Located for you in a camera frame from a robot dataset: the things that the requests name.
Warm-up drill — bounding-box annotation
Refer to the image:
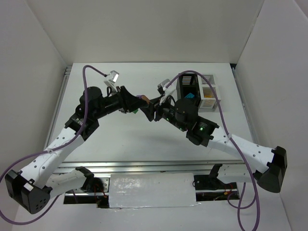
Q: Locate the purple printed lego brick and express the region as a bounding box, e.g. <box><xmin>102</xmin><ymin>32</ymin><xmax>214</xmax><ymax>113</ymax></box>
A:
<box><xmin>137</xmin><ymin>95</ymin><xmax>150</xmax><ymax>104</ymax></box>

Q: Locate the teal flower printed lego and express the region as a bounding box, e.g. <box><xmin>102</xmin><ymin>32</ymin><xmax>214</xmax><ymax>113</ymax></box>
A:
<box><xmin>185</xmin><ymin>93</ymin><xmax>195</xmax><ymax>99</ymax></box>

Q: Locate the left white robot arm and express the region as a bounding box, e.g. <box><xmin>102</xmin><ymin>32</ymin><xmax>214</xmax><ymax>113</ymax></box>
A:
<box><xmin>5</xmin><ymin>86</ymin><xmax>150</xmax><ymax>214</ymax></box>

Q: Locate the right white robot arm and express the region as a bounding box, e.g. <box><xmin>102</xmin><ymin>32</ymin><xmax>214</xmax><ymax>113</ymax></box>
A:
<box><xmin>140</xmin><ymin>95</ymin><xmax>287</xmax><ymax>193</ymax></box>

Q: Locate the black slotted container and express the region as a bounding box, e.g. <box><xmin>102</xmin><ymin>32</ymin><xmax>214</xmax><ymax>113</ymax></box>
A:
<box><xmin>176</xmin><ymin>73</ymin><xmax>201</xmax><ymax>107</ymax></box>

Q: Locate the white slotted container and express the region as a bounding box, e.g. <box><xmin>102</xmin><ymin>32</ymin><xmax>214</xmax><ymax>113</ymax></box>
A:
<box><xmin>198</xmin><ymin>74</ymin><xmax>221</xmax><ymax>110</ymax></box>

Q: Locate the white taped cover panel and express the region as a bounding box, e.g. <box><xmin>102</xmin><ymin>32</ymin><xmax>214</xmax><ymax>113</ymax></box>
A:
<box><xmin>109</xmin><ymin>173</ymin><xmax>197</xmax><ymax>208</ymax></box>

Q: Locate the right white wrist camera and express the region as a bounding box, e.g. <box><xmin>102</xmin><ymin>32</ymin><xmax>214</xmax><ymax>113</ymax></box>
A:
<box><xmin>157</xmin><ymin>78</ymin><xmax>176</xmax><ymax>105</ymax></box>

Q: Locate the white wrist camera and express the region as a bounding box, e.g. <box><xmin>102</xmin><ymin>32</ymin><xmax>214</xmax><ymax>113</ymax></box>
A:
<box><xmin>157</xmin><ymin>78</ymin><xmax>176</xmax><ymax>105</ymax></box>
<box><xmin>104</xmin><ymin>70</ymin><xmax>120</xmax><ymax>90</ymax></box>

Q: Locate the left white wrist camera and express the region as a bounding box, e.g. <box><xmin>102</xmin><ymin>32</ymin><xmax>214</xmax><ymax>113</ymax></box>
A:
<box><xmin>104</xmin><ymin>70</ymin><xmax>120</xmax><ymax>90</ymax></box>

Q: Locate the aluminium frame rail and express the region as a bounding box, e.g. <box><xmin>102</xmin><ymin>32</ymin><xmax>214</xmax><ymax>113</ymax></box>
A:
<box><xmin>55</xmin><ymin>160</ymin><xmax>244</xmax><ymax>174</ymax></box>

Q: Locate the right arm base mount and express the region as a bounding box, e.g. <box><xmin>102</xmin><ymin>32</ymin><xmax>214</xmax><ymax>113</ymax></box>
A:
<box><xmin>192</xmin><ymin>175</ymin><xmax>239</xmax><ymax>202</ymax></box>

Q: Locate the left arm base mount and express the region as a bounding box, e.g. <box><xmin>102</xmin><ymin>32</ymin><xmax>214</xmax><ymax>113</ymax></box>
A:
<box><xmin>64</xmin><ymin>167</ymin><xmax>110</xmax><ymax>208</ymax></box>

